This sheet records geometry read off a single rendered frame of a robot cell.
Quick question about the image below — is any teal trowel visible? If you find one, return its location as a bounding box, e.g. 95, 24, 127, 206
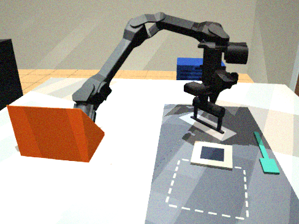
254, 132, 280, 174

